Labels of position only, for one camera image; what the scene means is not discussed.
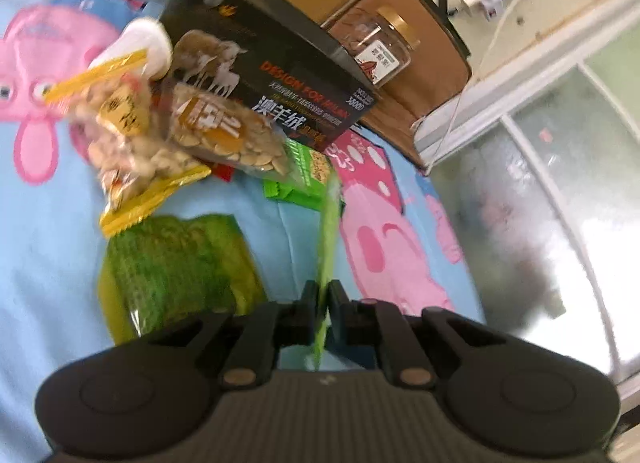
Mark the clear pumpkin seed packet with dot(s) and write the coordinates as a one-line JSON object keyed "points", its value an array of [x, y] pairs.
{"points": [[225, 133]]}

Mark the small clear jar gold lid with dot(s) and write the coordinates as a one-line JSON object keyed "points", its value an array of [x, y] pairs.
{"points": [[380, 45]]}

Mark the light green snack packet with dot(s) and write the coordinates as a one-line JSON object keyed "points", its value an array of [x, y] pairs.
{"points": [[327, 253]]}

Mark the frosted glass sliding door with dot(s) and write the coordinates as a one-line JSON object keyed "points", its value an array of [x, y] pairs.
{"points": [[550, 183]]}

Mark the white power strip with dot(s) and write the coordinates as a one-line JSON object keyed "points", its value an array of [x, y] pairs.
{"points": [[480, 0]]}

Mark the dark green pea snack packet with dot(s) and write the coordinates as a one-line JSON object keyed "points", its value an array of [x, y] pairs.
{"points": [[175, 268]]}

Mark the blue cartoon printed blanket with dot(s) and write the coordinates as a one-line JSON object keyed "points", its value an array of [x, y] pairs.
{"points": [[50, 268]]}

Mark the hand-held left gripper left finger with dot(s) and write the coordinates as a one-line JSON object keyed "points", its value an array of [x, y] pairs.
{"points": [[312, 305]]}

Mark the yellow peanut snack packet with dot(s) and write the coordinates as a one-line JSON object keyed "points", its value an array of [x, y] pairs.
{"points": [[120, 143]]}

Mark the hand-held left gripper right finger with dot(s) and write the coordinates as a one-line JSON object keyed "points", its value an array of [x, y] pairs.
{"points": [[336, 305]]}

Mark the black cardboard box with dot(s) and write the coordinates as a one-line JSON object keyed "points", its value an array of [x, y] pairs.
{"points": [[280, 68]]}

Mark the red snack packet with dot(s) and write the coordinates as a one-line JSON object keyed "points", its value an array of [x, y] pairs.
{"points": [[224, 173]]}

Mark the white round snack cup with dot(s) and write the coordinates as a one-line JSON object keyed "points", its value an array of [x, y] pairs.
{"points": [[145, 40]]}

